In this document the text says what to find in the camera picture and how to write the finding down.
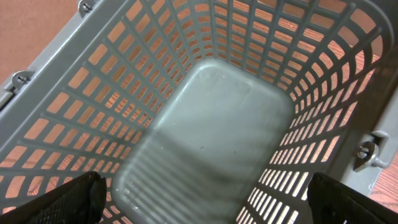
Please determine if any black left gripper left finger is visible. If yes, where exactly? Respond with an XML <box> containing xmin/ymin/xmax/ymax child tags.
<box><xmin>1</xmin><ymin>171</ymin><xmax>107</xmax><ymax>224</ymax></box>

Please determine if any grey plastic mesh basket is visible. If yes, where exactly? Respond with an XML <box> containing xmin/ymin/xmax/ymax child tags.
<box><xmin>1</xmin><ymin>0</ymin><xmax>397</xmax><ymax>223</ymax></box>

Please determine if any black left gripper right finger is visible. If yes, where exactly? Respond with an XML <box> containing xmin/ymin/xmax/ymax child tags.
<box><xmin>307</xmin><ymin>172</ymin><xmax>397</xmax><ymax>224</ymax></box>

